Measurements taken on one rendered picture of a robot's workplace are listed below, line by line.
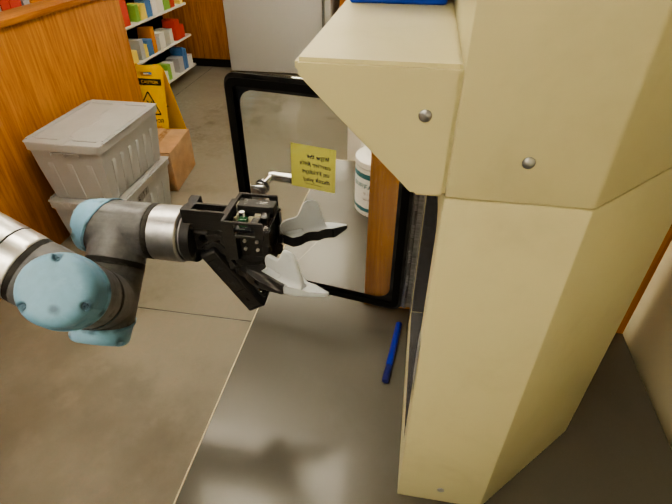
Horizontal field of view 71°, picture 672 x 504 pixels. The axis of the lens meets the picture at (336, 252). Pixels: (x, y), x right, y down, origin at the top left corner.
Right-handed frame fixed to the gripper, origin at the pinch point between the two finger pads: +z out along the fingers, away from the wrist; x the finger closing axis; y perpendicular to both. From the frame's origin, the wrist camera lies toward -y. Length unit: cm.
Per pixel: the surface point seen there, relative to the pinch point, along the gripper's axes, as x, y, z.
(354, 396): -0.1, -27.8, 2.6
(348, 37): -8.5, 29.2, 2.1
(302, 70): -14.8, 28.4, -0.2
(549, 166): -14.8, 22.6, 17.6
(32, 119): 157, -54, -184
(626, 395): 8, -28, 47
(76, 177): 139, -75, -156
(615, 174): -14.0, 21.9, 22.5
